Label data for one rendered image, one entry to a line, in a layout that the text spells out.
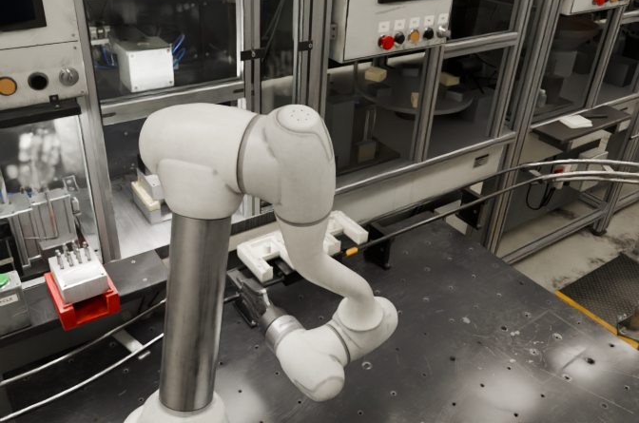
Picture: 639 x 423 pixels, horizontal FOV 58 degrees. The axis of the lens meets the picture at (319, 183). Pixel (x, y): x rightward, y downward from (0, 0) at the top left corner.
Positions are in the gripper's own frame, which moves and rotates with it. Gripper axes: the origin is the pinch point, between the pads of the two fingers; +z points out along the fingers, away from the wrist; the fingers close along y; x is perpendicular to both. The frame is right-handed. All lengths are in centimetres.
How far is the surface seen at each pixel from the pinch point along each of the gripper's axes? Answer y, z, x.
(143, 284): 3.1, 7.7, 22.4
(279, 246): -0.2, 7.6, -17.0
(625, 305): -86, -22, -200
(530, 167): -6, 8, -135
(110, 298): 7.9, 1.4, 31.7
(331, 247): -0.1, -0.5, -29.6
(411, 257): -20, 2, -67
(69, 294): 11.4, 2.9, 39.6
